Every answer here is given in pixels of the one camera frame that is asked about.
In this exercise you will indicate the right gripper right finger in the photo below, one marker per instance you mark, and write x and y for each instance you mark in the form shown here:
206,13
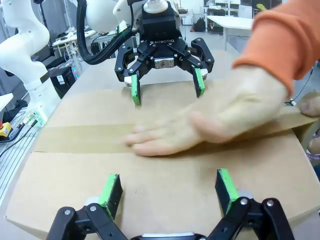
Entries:
226,190

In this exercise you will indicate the black backpack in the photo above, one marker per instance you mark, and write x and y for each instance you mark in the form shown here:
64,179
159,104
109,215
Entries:
200,25

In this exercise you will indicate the black computer tower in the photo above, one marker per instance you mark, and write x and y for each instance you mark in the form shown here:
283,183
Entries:
62,80

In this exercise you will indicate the white rectangular table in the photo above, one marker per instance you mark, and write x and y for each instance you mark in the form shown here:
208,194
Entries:
230,23

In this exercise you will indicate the yellow red emergency stop button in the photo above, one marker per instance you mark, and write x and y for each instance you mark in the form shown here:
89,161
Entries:
5,128

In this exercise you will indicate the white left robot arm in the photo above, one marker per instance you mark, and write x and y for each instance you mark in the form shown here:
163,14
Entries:
22,50

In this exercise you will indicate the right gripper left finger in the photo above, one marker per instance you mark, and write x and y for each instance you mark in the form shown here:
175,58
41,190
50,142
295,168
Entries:
110,192

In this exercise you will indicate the person's right hand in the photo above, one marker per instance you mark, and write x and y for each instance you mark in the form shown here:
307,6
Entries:
225,117

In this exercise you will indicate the person's left hand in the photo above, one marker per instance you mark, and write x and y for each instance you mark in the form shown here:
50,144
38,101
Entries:
311,103

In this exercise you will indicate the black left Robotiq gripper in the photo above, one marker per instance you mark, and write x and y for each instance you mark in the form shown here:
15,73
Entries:
160,27

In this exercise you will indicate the brown packing tape strip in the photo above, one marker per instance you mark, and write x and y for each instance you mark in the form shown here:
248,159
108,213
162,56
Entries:
87,138

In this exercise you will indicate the large brown cardboard box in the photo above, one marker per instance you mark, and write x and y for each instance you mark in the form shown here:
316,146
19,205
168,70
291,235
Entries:
162,180

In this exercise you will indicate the person's right forearm orange sleeve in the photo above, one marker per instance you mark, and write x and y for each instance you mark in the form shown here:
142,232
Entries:
282,37

